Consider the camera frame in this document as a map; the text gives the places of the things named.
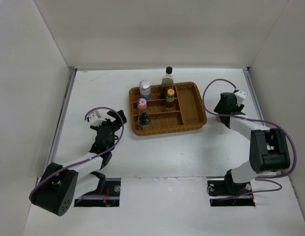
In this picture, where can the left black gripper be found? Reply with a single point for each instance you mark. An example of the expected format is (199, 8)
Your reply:
(108, 122)

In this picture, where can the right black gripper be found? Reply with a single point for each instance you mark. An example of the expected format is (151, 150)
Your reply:
(218, 108)

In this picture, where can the black-capped pepper grinder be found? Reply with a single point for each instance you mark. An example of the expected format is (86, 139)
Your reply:
(143, 121)

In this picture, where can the pink-capped spice shaker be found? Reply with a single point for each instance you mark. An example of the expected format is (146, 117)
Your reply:
(141, 103)

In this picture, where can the black-capped shaker blue label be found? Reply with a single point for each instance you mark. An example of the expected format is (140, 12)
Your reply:
(145, 89)

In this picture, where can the yellow-capped red sauce bottle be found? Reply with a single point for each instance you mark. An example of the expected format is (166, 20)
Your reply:
(169, 100)

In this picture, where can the tall black-capped sauce bottle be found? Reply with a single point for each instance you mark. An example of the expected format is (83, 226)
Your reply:
(167, 82)

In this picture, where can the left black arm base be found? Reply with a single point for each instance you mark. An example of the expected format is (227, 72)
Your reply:
(107, 193)

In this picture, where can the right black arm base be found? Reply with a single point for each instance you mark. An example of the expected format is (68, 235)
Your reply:
(224, 193)

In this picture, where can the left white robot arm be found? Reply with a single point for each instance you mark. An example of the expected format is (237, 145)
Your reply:
(80, 183)

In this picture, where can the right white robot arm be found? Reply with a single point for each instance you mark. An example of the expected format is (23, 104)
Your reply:
(268, 150)

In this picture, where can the brown wicker divided basket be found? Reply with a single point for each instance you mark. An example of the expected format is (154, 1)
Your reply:
(187, 114)

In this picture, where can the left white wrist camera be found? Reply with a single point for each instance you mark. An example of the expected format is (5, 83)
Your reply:
(94, 118)

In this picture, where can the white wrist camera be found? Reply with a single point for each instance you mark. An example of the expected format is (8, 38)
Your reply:
(240, 96)
(94, 118)

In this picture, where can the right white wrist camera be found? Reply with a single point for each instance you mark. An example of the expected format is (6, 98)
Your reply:
(240, 96)

